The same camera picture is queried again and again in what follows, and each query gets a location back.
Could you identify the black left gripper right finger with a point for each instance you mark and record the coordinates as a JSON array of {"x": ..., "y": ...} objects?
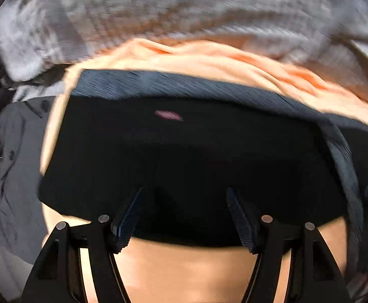
[{"x": 313, "y": 275}]

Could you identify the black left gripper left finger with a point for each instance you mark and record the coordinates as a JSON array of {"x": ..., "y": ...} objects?
[{"x": 57, "y": 275}]

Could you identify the black pants with patterned stripe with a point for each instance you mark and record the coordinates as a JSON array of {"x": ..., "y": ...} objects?
[{"x": 182, "y": 142}]

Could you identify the peach bed sheet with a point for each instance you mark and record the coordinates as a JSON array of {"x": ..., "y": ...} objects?
[{"x": 155, "y": 272}]

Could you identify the dark grey jacket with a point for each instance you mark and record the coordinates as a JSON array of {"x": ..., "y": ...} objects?
[{"x": 24, "y": 112}]

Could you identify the grey striped duvet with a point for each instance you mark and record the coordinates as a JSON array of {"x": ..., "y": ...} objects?
[{"x": 329, "y": 37}]

